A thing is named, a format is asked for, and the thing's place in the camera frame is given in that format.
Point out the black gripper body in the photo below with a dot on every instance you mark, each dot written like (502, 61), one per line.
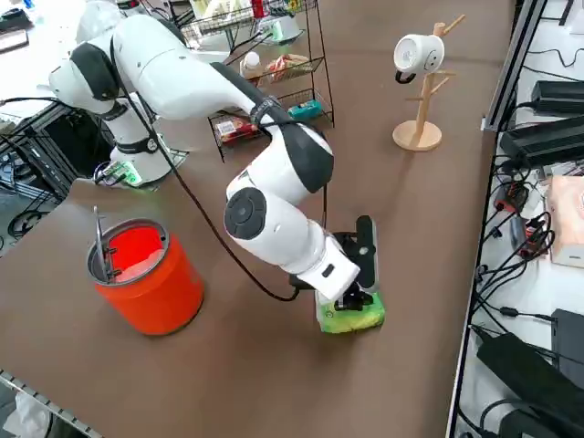
(349, 244)

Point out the green tissue pack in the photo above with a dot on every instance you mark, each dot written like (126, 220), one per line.
(351, 321)

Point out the orange round bin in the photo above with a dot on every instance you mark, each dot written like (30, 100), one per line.
(150, 301)

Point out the pink tissue box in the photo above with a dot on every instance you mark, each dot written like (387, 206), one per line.
(568, 219)

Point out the grey hinged bin lid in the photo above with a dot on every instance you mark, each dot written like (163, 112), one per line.
(101, 246)

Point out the wooden mug tree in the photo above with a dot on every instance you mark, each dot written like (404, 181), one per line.
(417, 134)

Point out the teal snack packet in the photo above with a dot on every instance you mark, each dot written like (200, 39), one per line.
(306, 111)

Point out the red biscuit packet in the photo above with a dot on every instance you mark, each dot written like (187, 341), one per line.
(232, 128)

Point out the black power adapter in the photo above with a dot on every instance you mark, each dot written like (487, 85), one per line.
(538, 424)
(543, 139)
(559, 96)
(524, 369)

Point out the black and red plug cluster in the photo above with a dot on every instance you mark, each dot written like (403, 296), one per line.
(534, 237)

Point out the wrapped triangle sandwich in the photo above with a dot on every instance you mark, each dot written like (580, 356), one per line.
(287, 64)

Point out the amber bottle white cap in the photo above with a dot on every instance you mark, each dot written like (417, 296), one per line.
(251, 68)

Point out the black square box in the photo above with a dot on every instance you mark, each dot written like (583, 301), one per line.
(569, 340)

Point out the green connector board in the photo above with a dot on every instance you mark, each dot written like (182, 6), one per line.
(116, 172)

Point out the black equipment rack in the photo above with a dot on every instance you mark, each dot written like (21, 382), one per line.
(68, 141)

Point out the white plastic bag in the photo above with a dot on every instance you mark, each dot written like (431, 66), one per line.
(29, 413)

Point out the aluminium frame post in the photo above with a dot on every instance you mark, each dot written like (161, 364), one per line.
(513, 68)

